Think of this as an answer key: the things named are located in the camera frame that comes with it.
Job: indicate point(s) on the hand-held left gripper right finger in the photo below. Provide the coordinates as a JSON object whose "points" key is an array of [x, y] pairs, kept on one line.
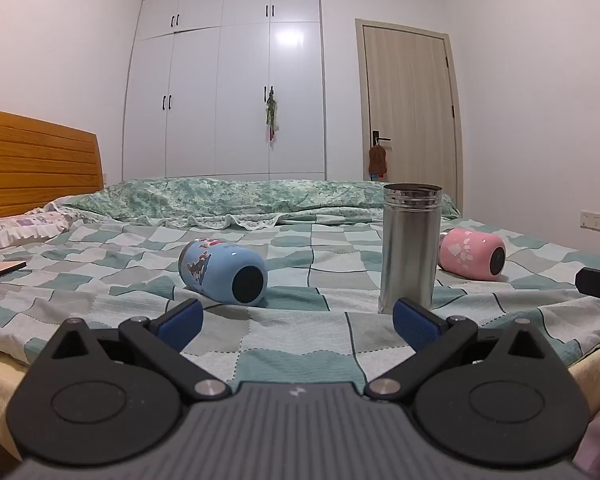
{"points": [[414, 324]]}

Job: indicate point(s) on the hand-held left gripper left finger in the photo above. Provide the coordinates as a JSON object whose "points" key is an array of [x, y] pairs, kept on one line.
{"points": [[182, 321]]}

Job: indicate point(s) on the floral pillow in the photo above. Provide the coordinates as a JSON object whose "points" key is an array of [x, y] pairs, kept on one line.
{"points": [[20, 227]]}

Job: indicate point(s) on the wooden headboard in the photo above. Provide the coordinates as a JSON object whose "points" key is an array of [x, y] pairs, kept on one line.
{"points": [[35, 165]]}

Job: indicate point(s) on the beige wooden door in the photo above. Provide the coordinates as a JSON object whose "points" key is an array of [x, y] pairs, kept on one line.
{"points": [[410, 95]]}

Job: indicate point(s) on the stainless steel cup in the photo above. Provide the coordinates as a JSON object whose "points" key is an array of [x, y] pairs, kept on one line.
{"points": [[410, 245]]}

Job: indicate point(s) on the green patterned quilt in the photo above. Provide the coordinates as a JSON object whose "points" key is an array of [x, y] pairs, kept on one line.
{"points": [[230, 200]]}

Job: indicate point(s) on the white wardrobe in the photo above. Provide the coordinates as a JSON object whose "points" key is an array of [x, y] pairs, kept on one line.
{"points": [[220, 100]]}

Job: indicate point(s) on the yellow mattress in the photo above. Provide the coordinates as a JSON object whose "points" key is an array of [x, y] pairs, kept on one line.
{"points": [[0, 385]]}

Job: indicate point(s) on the green hanging plant bundle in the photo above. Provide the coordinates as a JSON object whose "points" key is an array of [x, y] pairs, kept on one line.
{"points": [[271, 110]]}

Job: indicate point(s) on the green checked bedsheet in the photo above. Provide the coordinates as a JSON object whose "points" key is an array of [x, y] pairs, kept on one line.
{"points": [[320, 270]]}

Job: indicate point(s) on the white wall socket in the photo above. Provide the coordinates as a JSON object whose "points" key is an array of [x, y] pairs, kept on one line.
{"points": [[597, 221]]}

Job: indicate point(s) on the blue cartoon print cup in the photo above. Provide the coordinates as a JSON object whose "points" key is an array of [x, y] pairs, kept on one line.
{"points": [[215, 266]]}

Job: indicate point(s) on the pink paw print cup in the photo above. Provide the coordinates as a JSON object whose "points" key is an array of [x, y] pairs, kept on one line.
{"points": [[467, 252]]}

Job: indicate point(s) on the brown hanging plush pendant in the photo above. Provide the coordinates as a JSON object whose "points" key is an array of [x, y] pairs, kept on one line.
{"points": [[377, 161]]}

